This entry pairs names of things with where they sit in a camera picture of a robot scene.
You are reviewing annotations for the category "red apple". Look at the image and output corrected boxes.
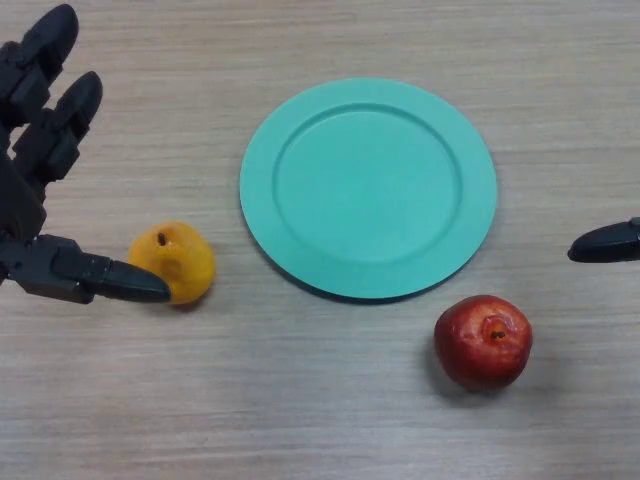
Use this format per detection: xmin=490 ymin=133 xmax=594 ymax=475
xmin=433 ymin=294 xmax=534 ymax=393

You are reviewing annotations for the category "yellow pear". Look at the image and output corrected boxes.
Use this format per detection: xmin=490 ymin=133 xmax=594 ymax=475
xmin=127 ymin=220 xmax=217 ymax=307

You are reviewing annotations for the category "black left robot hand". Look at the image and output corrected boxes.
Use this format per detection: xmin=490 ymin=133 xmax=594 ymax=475
xmin=0 ymin=3 xmax=171 ymax=306

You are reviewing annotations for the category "green round plate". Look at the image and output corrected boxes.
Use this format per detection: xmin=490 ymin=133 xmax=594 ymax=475
xmin=239 ymin=77 xmax=498 ymax=305

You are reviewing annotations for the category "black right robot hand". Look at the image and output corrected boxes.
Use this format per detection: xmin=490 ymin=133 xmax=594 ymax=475
xmin=567 ymin=216 xmax=640 ymax=264

